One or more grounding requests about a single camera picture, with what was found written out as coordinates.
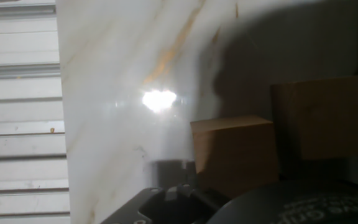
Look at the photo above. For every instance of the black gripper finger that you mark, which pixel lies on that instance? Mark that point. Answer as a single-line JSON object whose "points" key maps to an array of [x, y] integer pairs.
{"points": [[179, 205]]}

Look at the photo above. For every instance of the medium wooden cube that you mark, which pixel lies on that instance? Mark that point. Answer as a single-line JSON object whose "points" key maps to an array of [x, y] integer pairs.
{"points": [[235, 155], [325, 118]]}

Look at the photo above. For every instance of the marble pattern mat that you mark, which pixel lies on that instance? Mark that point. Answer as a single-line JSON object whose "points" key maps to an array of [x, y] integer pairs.
{"points": [[104, 62]]}

